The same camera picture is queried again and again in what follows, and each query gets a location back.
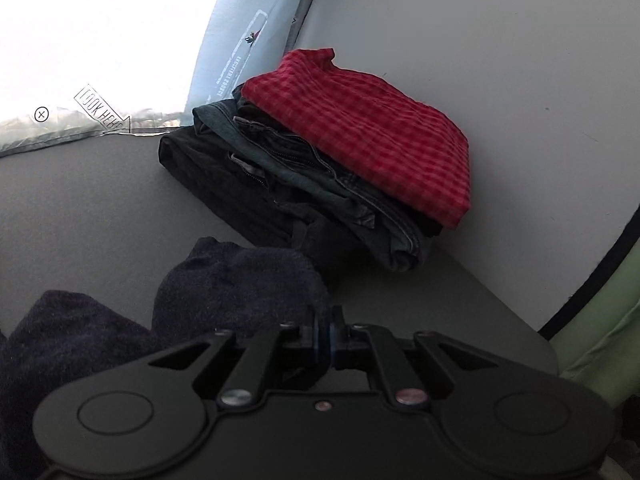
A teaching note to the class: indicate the green cloth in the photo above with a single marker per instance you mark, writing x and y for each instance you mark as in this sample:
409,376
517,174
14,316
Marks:
610,330

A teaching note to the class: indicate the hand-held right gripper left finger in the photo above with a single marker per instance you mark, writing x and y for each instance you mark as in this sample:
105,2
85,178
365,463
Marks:
319,340

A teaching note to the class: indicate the white round panel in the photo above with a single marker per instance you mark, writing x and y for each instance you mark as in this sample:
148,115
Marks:
500,110

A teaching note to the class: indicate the navy knit sweater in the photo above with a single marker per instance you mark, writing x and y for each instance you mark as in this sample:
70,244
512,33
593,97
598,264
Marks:
235,285

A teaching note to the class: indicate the folded black pants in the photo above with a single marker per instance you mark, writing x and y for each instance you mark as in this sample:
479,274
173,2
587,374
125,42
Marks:
210,170

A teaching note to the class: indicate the silver printed backdrop sheet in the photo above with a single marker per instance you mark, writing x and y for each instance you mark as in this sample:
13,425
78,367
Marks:
100,35

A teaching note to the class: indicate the folded blue jeans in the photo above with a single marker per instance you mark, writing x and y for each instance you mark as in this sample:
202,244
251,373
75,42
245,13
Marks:
320,170

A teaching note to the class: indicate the red checked shirt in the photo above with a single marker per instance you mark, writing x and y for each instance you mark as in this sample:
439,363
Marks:
370,130

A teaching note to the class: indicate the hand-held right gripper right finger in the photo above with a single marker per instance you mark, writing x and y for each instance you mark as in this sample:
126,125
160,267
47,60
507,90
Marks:
334,340

